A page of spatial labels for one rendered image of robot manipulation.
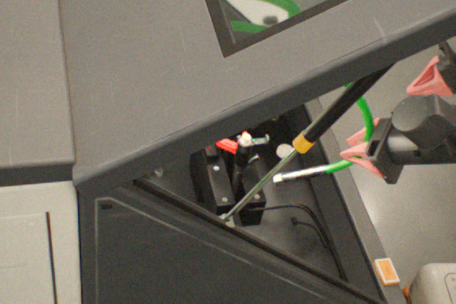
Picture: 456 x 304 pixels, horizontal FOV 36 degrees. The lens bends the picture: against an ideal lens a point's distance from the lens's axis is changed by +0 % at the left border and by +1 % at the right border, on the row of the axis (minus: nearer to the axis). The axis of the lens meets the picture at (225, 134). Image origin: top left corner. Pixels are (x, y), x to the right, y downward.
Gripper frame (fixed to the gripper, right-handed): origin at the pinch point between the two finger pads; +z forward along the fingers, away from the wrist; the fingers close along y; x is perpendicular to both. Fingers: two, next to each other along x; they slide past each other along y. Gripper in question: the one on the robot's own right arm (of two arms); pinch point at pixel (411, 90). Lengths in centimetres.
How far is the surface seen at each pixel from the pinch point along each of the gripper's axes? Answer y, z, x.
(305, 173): 8.2, 17.5, 18.1
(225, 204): 4.6, 37.7, 14.1
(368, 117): 15.0, 2.0, 19.1
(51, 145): 57, 17, 51
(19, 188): 56, 22, 54
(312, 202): -20.0, 33.4, -1.6
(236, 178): 5.6, 34.6, 9.5
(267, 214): -13.2, 40.5, 3.4
